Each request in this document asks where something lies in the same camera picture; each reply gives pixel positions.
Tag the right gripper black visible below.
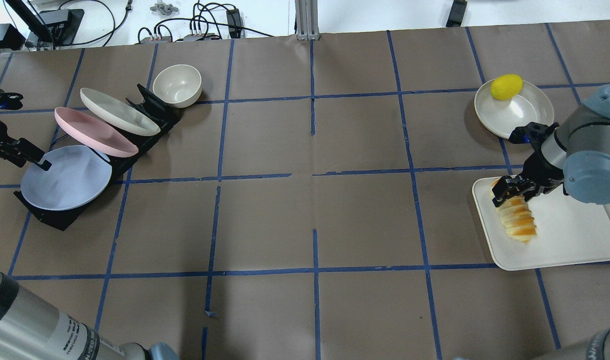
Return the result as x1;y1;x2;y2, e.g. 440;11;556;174
492;121;564;208

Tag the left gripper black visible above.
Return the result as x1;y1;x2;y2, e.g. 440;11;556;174
0;89;52;171

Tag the striped orange bread roll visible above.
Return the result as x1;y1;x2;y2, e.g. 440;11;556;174
495;194;537;244

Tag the blue plate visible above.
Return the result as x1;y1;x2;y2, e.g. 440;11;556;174
20;145;112;211

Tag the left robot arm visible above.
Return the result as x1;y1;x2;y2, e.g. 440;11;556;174
0;86;178;360

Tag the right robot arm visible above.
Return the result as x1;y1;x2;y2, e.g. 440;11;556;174
472;84;610;271

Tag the pink plate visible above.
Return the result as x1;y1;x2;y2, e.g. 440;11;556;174
54;107;138;158

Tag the cream white plate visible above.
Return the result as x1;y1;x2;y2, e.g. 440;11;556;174
79;88;160;136

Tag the white rectangular tray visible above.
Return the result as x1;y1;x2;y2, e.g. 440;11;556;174
472;177;610;271

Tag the shallow white bowl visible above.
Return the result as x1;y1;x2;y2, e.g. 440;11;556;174
474;80;554;139

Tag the yellow lemon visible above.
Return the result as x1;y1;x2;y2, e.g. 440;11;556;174
490;73;524;101

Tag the black dish rack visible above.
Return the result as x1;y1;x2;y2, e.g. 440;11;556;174
14;84;180;231

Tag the black monitor stand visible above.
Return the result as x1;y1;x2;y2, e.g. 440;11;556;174
4;0;85;50

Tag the small cream bowl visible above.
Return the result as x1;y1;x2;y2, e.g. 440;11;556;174
152;64;203;109

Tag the aluminium frame post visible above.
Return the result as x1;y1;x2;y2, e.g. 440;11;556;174
295;0;320;41

